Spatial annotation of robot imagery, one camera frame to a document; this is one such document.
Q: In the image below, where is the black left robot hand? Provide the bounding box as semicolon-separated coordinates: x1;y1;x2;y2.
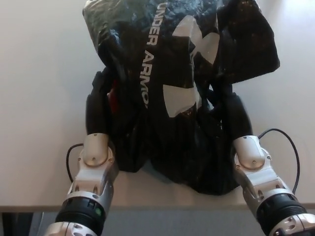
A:
84;69;116;136

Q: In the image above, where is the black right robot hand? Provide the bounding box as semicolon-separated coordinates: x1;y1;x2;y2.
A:
212;83;253;141

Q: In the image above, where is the black Under Armour plastic bag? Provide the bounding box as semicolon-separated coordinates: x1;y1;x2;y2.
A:
82;0;281;196

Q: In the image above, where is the dark table leg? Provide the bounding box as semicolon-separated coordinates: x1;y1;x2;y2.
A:
0;211;42;236

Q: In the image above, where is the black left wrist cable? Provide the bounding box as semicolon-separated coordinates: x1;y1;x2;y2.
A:
65;143;85;182

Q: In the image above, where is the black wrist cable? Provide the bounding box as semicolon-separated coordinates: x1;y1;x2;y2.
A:
256;128;301;191
65;143;85;182

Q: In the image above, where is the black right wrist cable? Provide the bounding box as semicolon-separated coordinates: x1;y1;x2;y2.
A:
256;128;301;191

